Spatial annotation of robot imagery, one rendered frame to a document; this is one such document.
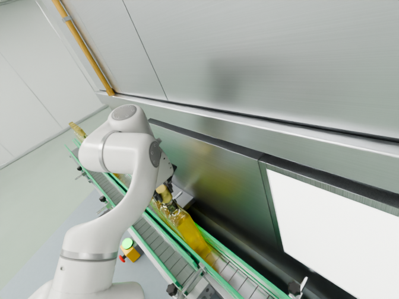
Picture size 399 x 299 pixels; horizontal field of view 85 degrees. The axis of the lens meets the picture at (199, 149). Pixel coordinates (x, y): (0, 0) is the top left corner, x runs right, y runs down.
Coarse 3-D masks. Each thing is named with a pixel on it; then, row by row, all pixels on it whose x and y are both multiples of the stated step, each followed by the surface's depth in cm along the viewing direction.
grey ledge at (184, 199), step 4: (172, 184) 113; (172, 188) 111; (176, 188) 110; (176, 192) 107; (184, 192) 106; (180, 196) 104; (184, 196) 103; (188, 196) 102; (176, 200) 103; (180, 200) 102; (184, 200) 101; (188, 200) 101; (192, 200) 101; (180, 204) 100; (184, 204) 99; (188, 204) 100; (184, 208) 99
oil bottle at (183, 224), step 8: (168, 216) 70; (176, 216) 67; (184, 216) 68; (176, 224) 67; (184, 224) 69; (192, 224) 71; (184, 232) 69; (192, 232) 72; (184, 240) 74; (192, 240) 73; (200, 240) 76; (192, 248) 74; (200, 248) 77
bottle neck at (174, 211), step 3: (171, 201) 67; (174, 201) 66; (165, 204) 66; (168, 204) 67; (171, 204) 65; (174, 204) 66; (168, 207) 65; (171, 207) 65; (174, 207) 66; (177, 207) 67; (171, 210) 66; (174, 210) 66; (177, 210) 67; (171, 213) 67; (174, 213) 67; (177, 213) 67
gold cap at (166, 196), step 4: (160, 188) 63; (164, 188) 62; (160, 192) 61; (164, 192) 62; (168, 192) 63; (164, 196) 62; (168, 196) 63; (172, 196) 65; (164, 200) 63; (168, 200) 63
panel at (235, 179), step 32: (160, 128) 68; (192, 160) 65; (224, 160) 51; (256, 160) 42; (288, 160) 39; (192, 192) 86; (224, 192) 63; (256, 192) 49; (352, 192) 30; (384, 192) 29; (256, 224) 60; (288, 256) 58
